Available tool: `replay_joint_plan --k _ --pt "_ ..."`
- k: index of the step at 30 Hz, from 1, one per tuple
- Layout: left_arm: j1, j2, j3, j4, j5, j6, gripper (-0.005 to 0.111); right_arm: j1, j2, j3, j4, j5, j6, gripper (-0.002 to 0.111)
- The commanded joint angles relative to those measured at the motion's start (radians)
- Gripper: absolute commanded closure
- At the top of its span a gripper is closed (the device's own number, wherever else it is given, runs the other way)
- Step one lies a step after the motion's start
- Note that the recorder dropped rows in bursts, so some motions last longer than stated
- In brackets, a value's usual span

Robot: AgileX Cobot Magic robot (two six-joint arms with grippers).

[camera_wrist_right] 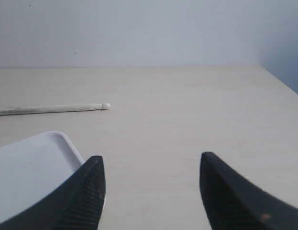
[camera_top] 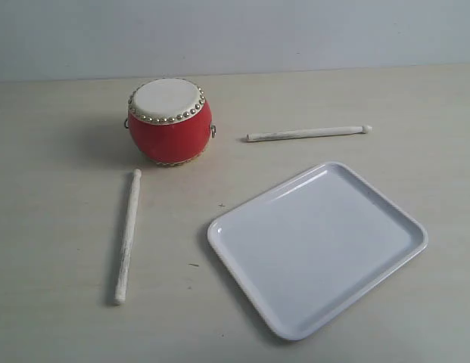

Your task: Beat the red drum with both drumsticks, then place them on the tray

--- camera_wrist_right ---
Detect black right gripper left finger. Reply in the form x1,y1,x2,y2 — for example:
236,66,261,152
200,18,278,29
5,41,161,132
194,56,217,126
0,156,106,230

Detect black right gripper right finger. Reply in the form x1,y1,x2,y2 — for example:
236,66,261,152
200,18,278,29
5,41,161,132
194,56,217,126
199,152,298,230

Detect white drumstick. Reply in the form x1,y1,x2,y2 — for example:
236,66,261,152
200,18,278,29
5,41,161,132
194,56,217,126
0,103,111,116

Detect white plastic tray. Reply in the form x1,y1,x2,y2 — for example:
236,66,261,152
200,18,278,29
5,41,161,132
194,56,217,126
0,131,87,223

